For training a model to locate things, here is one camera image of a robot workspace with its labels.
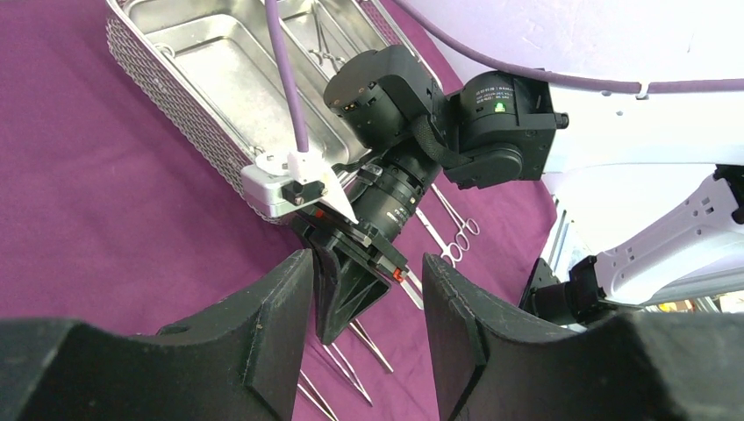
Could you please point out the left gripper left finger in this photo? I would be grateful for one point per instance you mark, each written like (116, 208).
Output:
(238, 359)

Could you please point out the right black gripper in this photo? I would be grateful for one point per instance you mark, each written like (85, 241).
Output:
(391, 105)

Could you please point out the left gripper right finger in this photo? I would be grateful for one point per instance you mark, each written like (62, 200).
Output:
(494, 361)

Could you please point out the steel tissue forceps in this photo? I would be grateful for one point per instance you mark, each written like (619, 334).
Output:
(342, 363)

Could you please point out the steel tweezers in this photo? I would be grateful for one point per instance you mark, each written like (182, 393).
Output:
(363, 336)
(310, 392)

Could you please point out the steel surgical scissors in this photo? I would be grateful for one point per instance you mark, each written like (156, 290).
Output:
(449, 251)
(465, 226)

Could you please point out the purple cloth wrap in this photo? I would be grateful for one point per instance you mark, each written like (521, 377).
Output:
(110, 215)

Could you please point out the steel surgical forceps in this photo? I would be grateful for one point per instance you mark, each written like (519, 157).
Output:
(322, 51)

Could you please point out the steel instrument tray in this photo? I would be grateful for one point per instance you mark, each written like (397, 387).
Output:
(209, 67)

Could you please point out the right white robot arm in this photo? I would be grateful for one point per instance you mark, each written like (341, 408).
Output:
(505, 127)

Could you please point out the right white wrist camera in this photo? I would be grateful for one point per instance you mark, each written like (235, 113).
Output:
(279, 183)

